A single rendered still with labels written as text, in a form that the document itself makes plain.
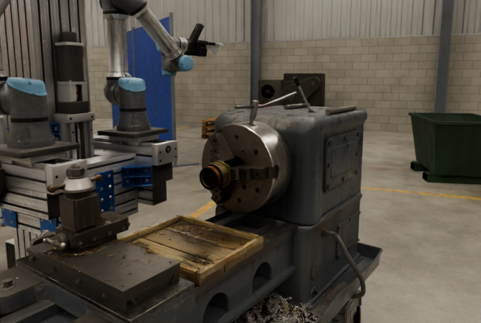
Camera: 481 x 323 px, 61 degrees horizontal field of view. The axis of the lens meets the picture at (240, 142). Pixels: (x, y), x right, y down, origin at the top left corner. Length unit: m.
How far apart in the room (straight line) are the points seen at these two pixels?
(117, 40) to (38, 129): 0.65
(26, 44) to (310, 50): 10.22
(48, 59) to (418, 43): 10.25
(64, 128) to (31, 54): 0.30
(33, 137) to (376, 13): 10.54
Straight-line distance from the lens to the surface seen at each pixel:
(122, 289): 0.91
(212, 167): 1.30
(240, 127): 1.39
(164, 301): 0.95
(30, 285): 1.14
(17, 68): 1.85
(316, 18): 11.72
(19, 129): 1.54
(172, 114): 6.38
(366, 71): 11.36
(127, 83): 1.84
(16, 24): 1.85
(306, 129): 1.43
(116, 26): 1.99
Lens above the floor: 1.40
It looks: 9 degrees down
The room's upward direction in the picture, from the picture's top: straight up
